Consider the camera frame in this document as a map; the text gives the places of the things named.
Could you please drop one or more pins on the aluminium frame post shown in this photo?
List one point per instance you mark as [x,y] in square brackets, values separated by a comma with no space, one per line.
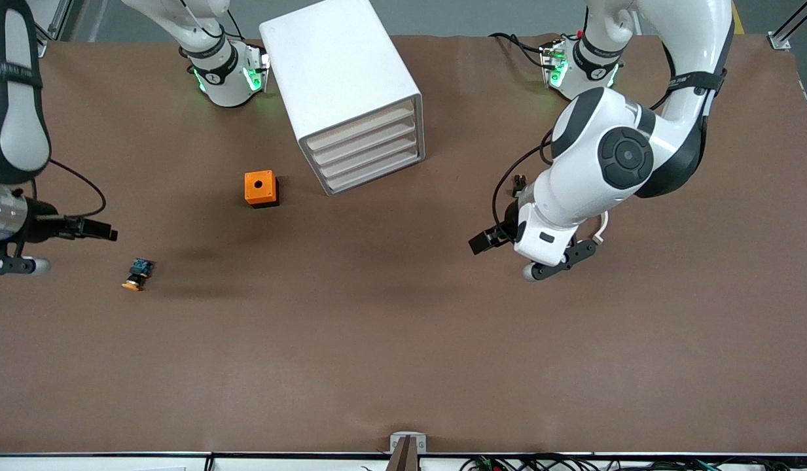
[36,47]
[779,41]

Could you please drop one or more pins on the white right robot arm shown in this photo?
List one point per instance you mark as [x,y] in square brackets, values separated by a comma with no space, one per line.
[226,82]

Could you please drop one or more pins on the orange push button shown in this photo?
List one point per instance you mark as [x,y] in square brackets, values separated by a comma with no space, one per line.
[136,282]

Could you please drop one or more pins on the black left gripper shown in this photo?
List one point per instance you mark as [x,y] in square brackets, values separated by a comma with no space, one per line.
[506,229]

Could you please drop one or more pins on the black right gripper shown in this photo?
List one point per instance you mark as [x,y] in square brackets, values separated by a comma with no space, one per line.
[42,221]

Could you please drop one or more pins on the aluminium table edge bracket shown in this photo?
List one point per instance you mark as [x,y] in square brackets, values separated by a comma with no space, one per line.
[395,441]

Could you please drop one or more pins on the orange button enclosure box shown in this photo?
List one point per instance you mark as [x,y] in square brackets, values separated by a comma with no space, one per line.
[251,193]

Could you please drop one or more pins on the black switch with white face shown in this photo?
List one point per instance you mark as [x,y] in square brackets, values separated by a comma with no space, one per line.
[520,183]

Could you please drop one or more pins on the white table edge rail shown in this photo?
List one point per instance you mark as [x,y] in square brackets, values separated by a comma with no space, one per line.
[82,463]

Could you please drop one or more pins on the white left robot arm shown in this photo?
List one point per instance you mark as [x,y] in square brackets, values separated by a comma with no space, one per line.
[586,176]

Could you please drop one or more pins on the brown wedge post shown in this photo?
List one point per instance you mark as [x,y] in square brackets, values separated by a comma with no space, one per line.
[403,458]

